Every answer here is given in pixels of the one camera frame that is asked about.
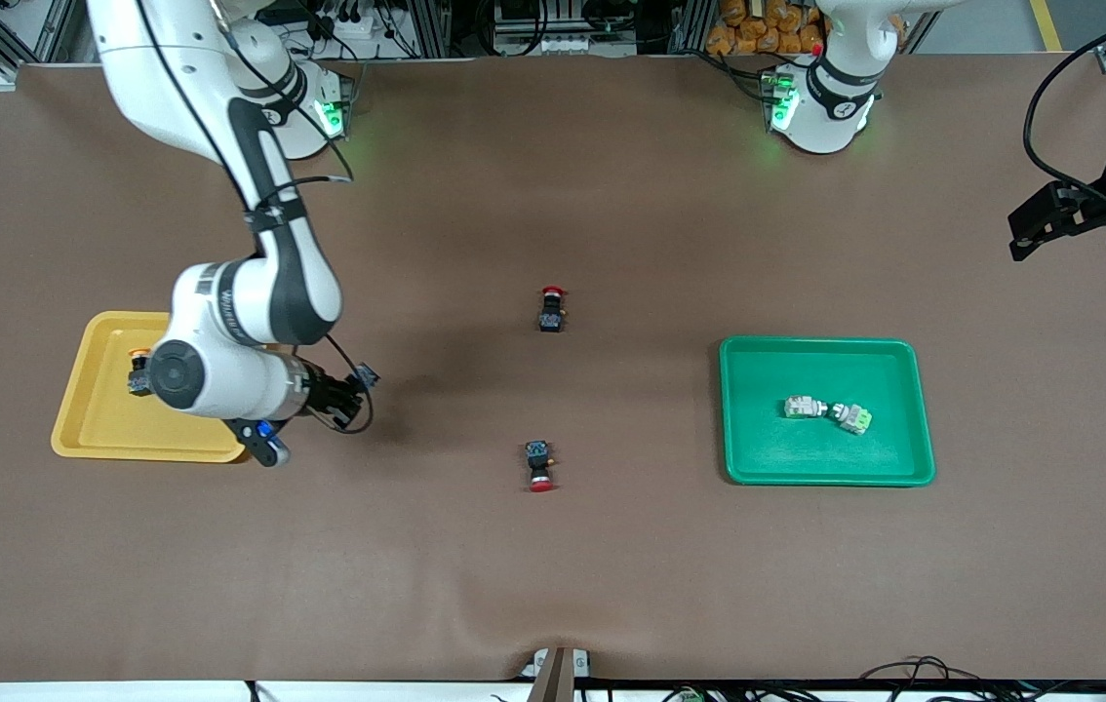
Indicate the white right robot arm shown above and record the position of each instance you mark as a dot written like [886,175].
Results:
[251,390]

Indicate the bag of orange snacks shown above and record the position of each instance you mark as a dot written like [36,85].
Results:
[768,27]

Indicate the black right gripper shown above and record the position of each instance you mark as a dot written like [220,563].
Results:
[323,394]

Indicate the brown table mat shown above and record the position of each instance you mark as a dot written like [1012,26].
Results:
[553,565]

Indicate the white power strip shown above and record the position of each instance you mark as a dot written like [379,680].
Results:
[350,25]

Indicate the yellow plastic tray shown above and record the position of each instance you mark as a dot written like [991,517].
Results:
[104,419]

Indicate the red push button switch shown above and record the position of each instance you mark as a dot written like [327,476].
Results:
[552,310]
[539,464]

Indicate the green plastic tray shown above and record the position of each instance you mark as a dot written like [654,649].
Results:
[826,448]

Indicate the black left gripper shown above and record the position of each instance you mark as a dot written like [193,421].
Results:
[1096,208]

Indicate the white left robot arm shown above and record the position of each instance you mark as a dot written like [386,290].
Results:
[826,117]

